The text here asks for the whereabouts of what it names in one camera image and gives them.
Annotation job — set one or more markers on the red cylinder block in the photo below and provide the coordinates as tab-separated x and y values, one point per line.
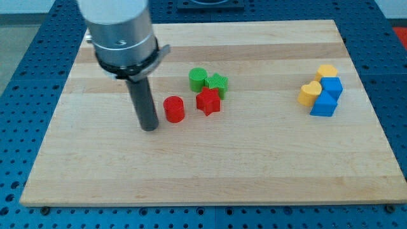
174	109

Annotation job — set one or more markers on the green cylinder block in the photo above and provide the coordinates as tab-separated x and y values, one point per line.
197	78

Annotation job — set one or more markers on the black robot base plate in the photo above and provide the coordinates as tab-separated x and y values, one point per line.
195	5

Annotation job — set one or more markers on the yellow heart block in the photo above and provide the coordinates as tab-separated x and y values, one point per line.
309	93

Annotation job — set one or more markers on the blue triangle block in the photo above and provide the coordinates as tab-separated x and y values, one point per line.
325	105

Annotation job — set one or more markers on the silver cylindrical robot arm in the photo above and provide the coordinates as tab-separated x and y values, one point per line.
126	47

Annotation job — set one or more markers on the green star block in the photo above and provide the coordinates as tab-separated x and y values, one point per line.
218	81

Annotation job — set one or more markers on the blue cube block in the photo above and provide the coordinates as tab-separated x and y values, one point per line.
333	86

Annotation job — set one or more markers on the red star block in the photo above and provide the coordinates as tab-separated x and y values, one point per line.
208	101

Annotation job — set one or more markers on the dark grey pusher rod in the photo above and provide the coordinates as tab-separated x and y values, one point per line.
143	103

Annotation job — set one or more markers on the light wooden board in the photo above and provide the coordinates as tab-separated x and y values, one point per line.
262	148

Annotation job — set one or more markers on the yellow pentagon block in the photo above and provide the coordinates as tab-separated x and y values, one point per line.
325	70

